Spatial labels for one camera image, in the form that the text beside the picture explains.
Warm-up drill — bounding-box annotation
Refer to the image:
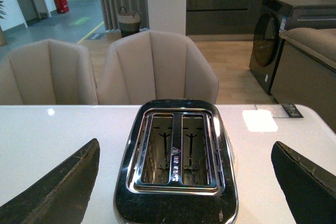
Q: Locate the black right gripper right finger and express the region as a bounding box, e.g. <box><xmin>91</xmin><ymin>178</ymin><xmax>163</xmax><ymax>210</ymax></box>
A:
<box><xmin>271</xmin><ymin>141</ymin><xmax>335</xmax><ymax>223</ymax></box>

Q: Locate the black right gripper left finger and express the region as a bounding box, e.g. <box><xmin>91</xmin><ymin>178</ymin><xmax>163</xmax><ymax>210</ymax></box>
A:
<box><xmin>1</xmin><ymin>138</ymin><xmax>100</xmax><ymax>223</ymax></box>

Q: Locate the black label card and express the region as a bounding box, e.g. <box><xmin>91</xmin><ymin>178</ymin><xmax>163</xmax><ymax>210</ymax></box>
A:
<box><xmin>281</xmin><ymin>103</ymin><xmax>303</xmax><ymax>118</ymax></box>

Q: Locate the chrome two-slot toaster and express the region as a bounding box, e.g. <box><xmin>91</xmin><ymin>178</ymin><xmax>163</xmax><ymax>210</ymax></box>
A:
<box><xmin>113</xmin><ymin>99</ymin><xmax>238</xmax><ymax>223</ymax></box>

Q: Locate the beige chair left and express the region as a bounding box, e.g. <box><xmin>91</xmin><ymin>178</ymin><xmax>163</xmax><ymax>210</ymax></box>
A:
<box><xmin>1</xmin><ymin>39</ymin><xmax>98</xmax><ymax>105</ymax></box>

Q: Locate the beige chair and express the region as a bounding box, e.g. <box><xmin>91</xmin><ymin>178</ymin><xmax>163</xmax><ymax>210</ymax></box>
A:
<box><xmin>1</xmin><ymin>39</ymin><xmax>98</xmax><ymax>105</ymax></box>
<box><xmin>97</xmin><ymin>30</ymin><xmax>219</xmax><ymax>105</ymax></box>

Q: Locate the beige cushioned furniture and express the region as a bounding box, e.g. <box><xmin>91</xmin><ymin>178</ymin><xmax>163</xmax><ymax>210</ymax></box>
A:
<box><xmin>270</xmin><ymin>27</ymin><xmax>336</xmax><ymax>133</ymax></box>

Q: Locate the beige chair right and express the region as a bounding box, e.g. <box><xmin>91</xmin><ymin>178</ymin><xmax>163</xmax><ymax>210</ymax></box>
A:
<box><xmin>97</xmin><ymin>30</ymin><xmax>219</xmax><ymax>105</ymax></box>

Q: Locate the potted green plant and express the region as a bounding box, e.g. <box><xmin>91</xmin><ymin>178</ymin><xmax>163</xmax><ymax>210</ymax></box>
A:
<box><xmin>0</xmin><ymin>0</ymin><xmax>8</xmax><ymax>47</ymax></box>

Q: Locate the dark grey washing machine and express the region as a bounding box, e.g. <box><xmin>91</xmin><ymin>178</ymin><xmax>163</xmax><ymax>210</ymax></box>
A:
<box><xmin>249</xmin><ymin>0</ymin><xmax>335</xmax><ymax>95</ymax></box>

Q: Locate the woven laundry basket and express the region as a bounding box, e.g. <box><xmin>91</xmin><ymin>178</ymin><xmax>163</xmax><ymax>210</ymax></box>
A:
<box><xmin>117</xmin><ymin>6</ymin><xmax>141</xmax><ymax>38</ymax></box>

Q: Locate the red cabinet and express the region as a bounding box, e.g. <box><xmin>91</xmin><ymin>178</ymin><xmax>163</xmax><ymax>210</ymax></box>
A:
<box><xmin>54</xmin><ymin>0</ymin><xmax>69</xmax><ymax>14</ymax></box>

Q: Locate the white tall cabinet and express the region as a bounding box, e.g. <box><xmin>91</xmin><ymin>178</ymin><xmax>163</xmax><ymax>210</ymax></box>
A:
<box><xmin>147</xmin><ymin>0</ymin><xmax>186</xmax><ymax>35</ymax></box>

